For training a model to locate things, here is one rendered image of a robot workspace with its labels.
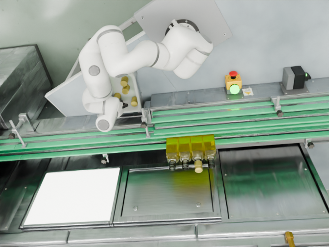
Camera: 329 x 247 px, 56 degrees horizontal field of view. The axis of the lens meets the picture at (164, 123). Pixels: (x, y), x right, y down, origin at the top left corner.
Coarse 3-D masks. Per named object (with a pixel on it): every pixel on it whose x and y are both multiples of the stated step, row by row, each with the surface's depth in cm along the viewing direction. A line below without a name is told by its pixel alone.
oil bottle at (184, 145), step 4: (184, 136) 148; (188, 136) 148; (180, 140) 147; (184, 140) 146; (188, 140) 146; (180, 144) 145; (184, 144) 144; (188, 144) 144; (180, 148) 142; (184, 148) 142; (188, 148) 141; (180, 152) 140; (184, 152) 140; (188, 152) 140; (180, 156) 140; (184, 156) 139; (188, 156) 139; (180, 160) 141; (188, 160) 140
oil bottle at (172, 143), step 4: (168, 140) 148; (172, 140) 147; (176, 140) 147; (168, 144) 146; (172, 144) 145; (176, 144) 145; (168, 148) 143; (172, 148) 143; (176, 148) 143; (168, 152) 141; (172, 152) 141; (176, 152) 141; (168, 156) 140; (172, 156) 140; (176, 156) 140; (168, 160) 141; (176, 160) 141
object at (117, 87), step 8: (112, 80) 153; (120, 80) 152; (128, 80) 152; (120, 88) 155; (136, 88) 147; (112, 96) 158; (128, 96) 158; (136, 96) 158; (128, 104) 159; (128, 112) 156
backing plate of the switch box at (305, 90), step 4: (280, 84) 150; (304, 84) 147; (284, 88) 146; (304, 88) 144; (284, 92) 144; (288, 92) 144; (292, 92) 143; (296, 92) 143; (300, 92) 142; (304, 92) 142; (308, 92) 142
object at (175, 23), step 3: (171, 21) 129; (174, 21) 129; (174, 24) 129; (177, 24) 130; (180, 24) 132; (183, 24) 132; (186, 24) 132; (171, 27) 130; (186, 27) 133; (189, 27) 133; (192, 27) 133
